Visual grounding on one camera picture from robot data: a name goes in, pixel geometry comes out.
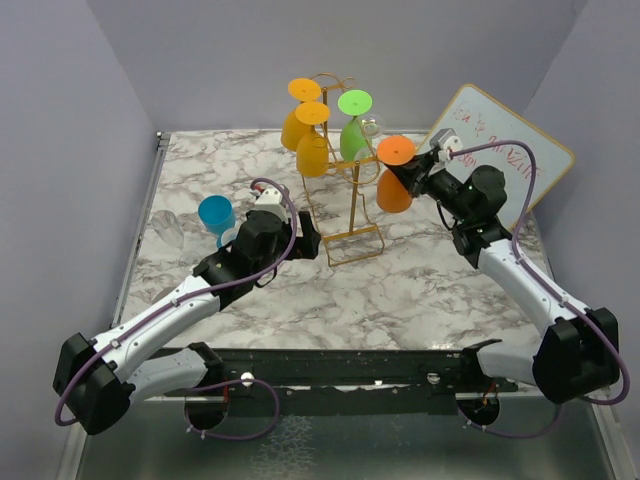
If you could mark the clear wine glass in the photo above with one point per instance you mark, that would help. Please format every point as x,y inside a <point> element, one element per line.
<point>166,225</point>
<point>368,128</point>

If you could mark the green plastic wine glass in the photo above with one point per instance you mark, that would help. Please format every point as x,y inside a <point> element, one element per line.
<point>353,103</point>

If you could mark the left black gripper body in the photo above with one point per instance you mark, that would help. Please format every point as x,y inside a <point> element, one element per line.
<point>286,235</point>

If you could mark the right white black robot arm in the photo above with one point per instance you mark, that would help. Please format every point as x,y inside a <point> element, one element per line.
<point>578,353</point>

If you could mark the blue plastic wine glass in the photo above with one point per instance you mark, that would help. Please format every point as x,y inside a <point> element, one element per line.
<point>217,215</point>

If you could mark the small whiteboard yellow frame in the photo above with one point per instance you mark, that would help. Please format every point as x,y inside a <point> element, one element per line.
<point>522,152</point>

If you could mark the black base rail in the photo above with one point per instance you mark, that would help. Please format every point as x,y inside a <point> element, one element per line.
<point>346,382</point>

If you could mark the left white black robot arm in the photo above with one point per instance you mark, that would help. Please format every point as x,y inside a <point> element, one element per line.
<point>99,378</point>

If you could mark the clear fallen wine glass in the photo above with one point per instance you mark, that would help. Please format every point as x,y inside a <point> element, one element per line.
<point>166,225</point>

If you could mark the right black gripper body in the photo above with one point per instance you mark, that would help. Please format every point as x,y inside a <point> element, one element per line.
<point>430,184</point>

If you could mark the gold wire glass rack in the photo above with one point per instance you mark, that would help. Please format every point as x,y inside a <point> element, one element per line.
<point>356,174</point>

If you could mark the orange plastic wine glass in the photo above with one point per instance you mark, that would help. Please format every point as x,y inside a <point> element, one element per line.
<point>391,195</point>

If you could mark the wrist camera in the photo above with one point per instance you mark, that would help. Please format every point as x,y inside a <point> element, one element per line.
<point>269,199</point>
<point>443,145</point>

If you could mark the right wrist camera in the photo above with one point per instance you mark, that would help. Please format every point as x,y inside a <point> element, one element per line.
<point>443,145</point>

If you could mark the clear glass blue tint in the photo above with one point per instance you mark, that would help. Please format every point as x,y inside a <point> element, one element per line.
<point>228,236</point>

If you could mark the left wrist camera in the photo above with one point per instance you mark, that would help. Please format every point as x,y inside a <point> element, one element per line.
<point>269,199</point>

